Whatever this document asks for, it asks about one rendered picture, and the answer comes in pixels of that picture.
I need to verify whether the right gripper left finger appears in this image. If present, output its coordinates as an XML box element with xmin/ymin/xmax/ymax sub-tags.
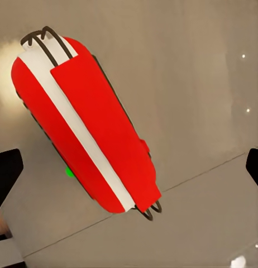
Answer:
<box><xmin>0</xmin><ymin>149</ymin><xmax>23</xmax><ymax>206</ymax></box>

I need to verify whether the radio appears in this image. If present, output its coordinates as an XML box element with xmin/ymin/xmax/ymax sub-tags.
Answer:
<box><xmin>11</xmin><ymin>26</ymin><xmax>162</xmax><ymax>221</ymax></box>

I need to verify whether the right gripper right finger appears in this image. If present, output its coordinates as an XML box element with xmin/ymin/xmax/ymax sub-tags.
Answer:
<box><xmin>246</xmin><ymin>148</ymin><xmax>258</xmax><ymax>185</ymax></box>

